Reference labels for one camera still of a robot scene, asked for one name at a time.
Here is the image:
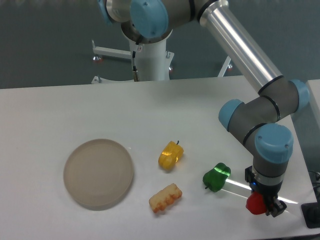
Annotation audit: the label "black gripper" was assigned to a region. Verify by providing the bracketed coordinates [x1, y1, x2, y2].
[244, 166, 287, 217]

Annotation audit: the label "red toy pepper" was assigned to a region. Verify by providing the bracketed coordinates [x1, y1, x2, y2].
[245, 191, 267, 215]

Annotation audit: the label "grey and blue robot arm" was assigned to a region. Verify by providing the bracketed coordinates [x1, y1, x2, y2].
[98, 0, 310, 217]

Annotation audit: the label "green toy pepper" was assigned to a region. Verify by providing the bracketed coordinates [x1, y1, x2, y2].
[202, 162, 232, 193]

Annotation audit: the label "yellow toy pepper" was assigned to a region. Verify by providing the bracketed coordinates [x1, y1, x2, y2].
[158, 140, 184, 171]

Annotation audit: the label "beige round plate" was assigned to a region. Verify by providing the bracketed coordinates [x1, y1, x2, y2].
[63, 139, 134, 211]

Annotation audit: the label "black box at table edge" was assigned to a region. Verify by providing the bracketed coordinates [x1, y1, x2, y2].
[301, 202, 320, 229]

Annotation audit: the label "orange toy corn piece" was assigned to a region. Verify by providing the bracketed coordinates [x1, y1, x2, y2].
[148, 183, 183, 214]

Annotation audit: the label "white side table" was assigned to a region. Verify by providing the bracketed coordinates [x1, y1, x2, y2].
[307, 79, 320, 115]

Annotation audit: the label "black cables at right edge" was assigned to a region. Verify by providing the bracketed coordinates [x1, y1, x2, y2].
[307, 169, 320, 203]

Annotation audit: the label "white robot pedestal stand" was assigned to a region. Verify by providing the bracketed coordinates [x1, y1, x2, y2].
[91, 23, 234, 84]

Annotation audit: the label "black cable on pedestal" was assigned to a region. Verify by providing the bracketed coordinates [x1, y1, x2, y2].
[131, 37, 144, 82]

